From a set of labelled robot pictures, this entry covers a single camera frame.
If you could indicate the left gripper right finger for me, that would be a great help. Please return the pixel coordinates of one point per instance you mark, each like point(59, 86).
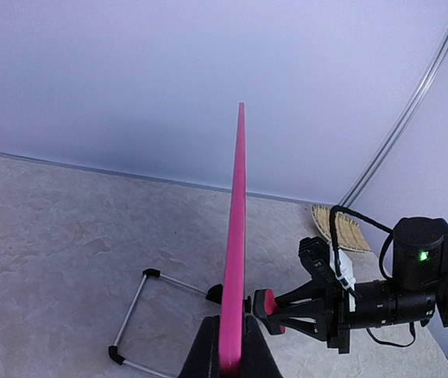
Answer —
point(257, 360)

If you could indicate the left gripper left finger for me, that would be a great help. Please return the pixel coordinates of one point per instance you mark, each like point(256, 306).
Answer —
point(203, 357)

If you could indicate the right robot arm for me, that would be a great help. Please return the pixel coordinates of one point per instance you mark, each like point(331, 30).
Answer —
point(418, 287)

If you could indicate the right aluminium corner post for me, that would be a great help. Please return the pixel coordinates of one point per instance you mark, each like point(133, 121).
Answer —
point(400, 125)

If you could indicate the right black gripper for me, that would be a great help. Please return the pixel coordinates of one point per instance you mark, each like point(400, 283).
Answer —
point(311, 299)

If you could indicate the woven bamboo tray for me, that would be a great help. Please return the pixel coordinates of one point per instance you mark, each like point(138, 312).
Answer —
point(348, 230)

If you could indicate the red black whiteboard eraser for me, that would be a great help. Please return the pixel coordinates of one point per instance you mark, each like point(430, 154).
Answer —
point(267, 311)

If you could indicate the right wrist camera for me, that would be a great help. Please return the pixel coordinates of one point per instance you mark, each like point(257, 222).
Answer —
point(317, 257)

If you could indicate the pink framed whiteboard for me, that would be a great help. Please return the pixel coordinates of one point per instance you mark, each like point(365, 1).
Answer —
point(230, 294)

